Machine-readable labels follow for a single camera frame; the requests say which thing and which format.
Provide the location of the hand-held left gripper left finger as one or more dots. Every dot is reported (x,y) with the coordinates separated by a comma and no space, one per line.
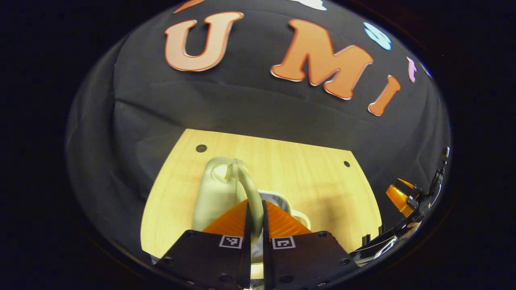
(205,257)

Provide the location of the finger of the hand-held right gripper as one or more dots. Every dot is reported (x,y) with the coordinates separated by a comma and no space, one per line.
(397,198)
(406,183)

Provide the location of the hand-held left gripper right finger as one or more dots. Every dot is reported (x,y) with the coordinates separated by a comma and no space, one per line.
(306,257)

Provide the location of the pale yellow suitcase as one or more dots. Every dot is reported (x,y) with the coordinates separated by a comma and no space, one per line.
(217,193)

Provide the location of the black backdrop cloth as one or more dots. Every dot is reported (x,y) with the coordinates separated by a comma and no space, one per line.
(250,108)

